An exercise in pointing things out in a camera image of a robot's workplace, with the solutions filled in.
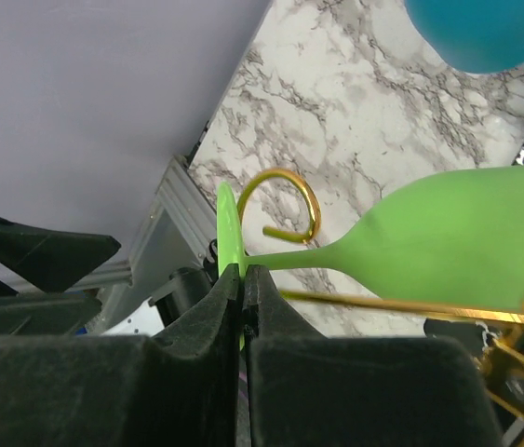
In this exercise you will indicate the black right gripper left fingers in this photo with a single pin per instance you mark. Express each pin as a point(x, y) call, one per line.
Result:
point(178, 388)

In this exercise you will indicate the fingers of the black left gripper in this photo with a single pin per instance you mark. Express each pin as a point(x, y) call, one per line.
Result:
point(38, 267)

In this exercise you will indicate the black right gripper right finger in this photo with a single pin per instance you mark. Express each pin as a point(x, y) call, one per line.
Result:
point(306, 389)

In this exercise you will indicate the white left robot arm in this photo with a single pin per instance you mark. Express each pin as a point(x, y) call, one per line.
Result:
point(164, 279)

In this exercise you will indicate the green wine glass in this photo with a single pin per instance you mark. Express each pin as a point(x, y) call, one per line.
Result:
point(450, 245)

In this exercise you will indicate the blue wine glass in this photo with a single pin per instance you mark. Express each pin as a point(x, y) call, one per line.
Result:
point(476, 37)

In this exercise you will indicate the gold wire glass rack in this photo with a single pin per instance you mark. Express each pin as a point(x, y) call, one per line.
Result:
point(502, 365)

